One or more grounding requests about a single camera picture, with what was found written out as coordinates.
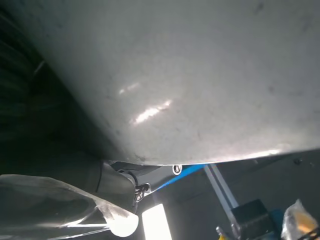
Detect blue metal shelf rack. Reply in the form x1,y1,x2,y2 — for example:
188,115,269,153
155,163,208,193

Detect silver metal bar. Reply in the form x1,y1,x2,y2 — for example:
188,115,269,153
203,163,242,240

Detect black block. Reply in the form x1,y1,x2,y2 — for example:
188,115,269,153
231,198,276,240

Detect clear plastic bag yellow contents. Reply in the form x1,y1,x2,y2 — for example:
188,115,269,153
281,198,320,240

